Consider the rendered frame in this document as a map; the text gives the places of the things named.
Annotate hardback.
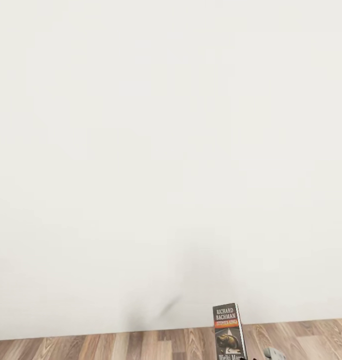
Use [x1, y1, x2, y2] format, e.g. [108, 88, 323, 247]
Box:
[213, 303, 248, 360]

